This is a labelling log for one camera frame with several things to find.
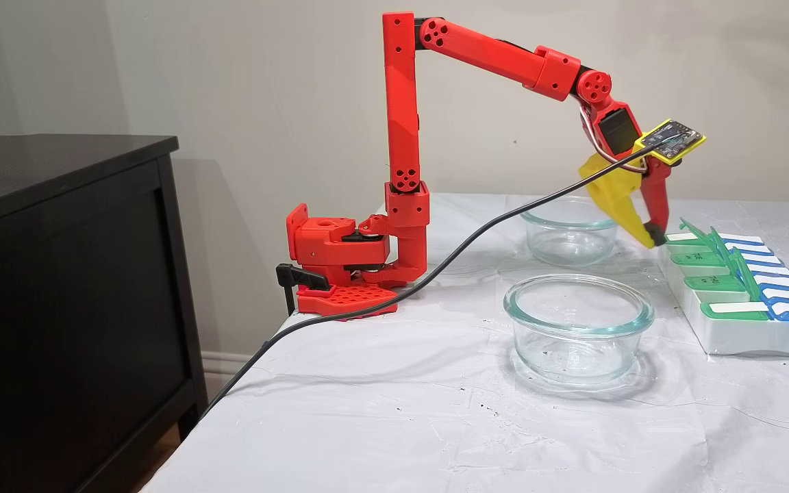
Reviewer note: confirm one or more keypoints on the weekly pill organizer box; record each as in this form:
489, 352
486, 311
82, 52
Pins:
744, 339

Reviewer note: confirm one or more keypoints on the glass bowl with embossed logo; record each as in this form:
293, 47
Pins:
559, 250

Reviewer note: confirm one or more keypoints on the clear glass bowl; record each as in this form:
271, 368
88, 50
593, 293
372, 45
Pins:
614, 349

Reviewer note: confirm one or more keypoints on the white table cover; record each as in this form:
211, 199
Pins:
401, 424

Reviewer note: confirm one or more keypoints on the black table clamp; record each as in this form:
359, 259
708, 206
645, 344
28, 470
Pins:
298, 276

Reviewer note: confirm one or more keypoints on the black wooden cabinet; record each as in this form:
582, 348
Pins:
59, 308

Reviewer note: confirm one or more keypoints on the camera board on yellow mount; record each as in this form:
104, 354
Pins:
672, 140

